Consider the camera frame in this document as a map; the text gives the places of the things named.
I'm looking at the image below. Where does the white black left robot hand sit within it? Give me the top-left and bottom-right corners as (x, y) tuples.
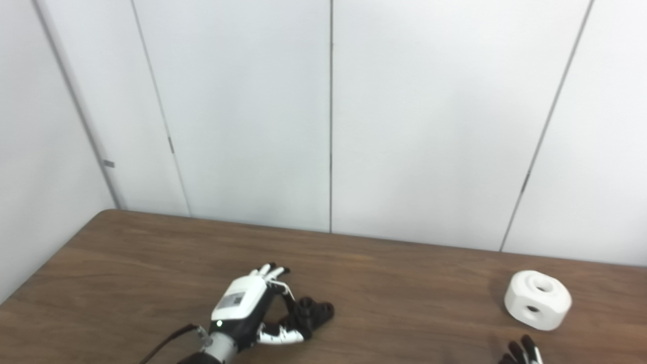
(210, 262), (311, 349)

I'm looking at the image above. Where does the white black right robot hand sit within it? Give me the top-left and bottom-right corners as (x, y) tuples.
(498, 335), (544, 364)

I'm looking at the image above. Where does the round white plastic piece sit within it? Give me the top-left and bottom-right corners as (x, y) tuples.
(504, 270), (572, 331)

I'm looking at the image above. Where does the black plastic holder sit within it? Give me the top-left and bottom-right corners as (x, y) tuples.
(289, 297), (335, 335)

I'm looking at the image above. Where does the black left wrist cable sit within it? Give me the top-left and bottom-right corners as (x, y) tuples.
(139, 324), (207, 364)

